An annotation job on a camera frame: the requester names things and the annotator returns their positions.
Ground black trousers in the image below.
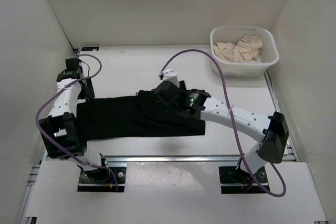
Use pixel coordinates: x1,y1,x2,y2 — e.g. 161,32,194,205
77,90,206,140

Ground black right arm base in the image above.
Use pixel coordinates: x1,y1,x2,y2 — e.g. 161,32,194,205
218,162,265,195

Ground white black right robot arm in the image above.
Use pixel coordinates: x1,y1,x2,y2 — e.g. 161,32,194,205
153,81,289,182

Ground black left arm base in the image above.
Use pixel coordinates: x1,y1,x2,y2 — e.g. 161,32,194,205
77,165,127,193

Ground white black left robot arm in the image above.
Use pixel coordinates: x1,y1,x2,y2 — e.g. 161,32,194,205
35,58,111,182

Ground beige trousers in basket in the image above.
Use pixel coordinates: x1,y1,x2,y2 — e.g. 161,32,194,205
214,35,264,63

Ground white plastic basket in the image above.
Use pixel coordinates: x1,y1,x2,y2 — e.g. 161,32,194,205
210,26,279,78

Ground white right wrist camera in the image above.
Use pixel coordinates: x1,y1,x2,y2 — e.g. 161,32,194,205
159,69,180,87

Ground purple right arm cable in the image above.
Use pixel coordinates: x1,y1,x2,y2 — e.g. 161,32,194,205
162,48,287,198

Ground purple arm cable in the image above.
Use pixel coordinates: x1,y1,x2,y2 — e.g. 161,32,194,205
35,54,119,190
162,48,287,198

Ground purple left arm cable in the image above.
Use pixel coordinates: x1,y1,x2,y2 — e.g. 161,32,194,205
35,54,119,190

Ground aluminium frame rail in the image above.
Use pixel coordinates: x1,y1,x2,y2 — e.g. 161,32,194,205
15,48,81,224

